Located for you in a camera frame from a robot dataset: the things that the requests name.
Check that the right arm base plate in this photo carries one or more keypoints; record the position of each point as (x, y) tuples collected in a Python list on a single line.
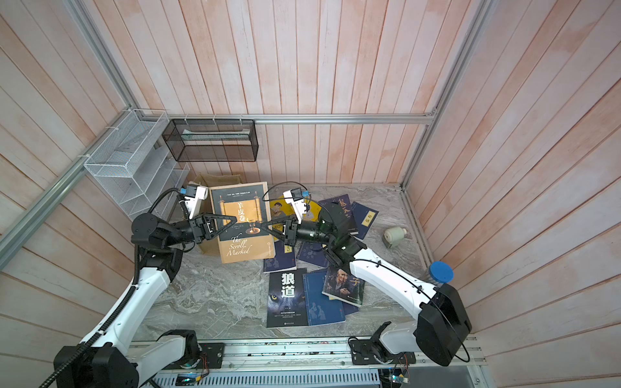
[(371, 352)]

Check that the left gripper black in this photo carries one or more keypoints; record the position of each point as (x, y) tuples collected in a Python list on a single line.
[(200, 225)]

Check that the yellow book right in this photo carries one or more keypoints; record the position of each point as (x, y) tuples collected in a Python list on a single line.
[(313, 211)]

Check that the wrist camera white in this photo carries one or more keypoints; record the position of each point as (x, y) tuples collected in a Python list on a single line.
[(193, 196), (295, 198)]

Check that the brown book Scroll Marked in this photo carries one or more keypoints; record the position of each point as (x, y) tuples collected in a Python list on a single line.
[(247, 241)]

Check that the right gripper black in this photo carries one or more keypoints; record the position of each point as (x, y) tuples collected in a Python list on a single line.
[(291, 225)]

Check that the clear tube blue cap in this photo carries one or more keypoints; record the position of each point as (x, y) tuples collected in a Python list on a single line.
[(440, 273)]

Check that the small blue book far right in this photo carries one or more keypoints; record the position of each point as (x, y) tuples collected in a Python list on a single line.
[(364, 218)]

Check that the purple book yellow label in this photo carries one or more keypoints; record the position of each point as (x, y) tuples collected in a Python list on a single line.
[(284, 259)]

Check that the aluminium frame bar back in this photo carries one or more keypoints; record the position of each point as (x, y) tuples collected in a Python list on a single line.
[(388, 118)]

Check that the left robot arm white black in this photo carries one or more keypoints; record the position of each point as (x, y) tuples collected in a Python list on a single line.
[(103, 358)]

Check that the dark portrait book near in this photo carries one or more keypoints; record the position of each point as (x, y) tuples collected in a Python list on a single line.
[(343, 286)]

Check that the dark portrait book far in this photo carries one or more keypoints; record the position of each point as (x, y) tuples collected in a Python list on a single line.
[(341, 208)]

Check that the aluminium rail front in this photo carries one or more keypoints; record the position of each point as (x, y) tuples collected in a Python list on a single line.
[(329, 353)]

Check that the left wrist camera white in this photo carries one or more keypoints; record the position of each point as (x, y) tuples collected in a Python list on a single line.
[(193, 196)]

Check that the black wolf book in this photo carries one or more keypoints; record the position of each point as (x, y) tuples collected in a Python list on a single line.
[(286, 303)]

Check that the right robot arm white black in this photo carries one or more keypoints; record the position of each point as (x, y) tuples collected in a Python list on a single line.
[(439, 325)]

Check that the white tape roll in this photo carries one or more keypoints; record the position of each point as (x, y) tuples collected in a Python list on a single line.
[(394, 236)]

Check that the black mesh wall basket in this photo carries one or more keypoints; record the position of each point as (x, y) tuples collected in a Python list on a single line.
[(212, 140)]

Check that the blue book yellow label middle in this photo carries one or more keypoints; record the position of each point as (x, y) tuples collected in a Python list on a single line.
[(312, 253)]

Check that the brown canvas tote bag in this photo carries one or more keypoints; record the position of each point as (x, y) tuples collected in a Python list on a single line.
[(214, 182)]

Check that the yellow book left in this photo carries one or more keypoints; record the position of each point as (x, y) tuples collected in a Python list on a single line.
[(279, 209)]

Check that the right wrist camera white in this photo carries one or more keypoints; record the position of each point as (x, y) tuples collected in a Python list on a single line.
[(295, 198)]

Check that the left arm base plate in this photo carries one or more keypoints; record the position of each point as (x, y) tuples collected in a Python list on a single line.
[(210, 356)]

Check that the blue book bottom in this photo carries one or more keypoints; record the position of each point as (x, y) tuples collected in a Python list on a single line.
[(322, 310)]

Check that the dark portrait book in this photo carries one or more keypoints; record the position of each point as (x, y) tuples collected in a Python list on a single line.
[(341, 208), (343, 286)]

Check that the white wire mesh shelf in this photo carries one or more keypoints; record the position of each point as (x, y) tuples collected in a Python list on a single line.
[(133, 164)]

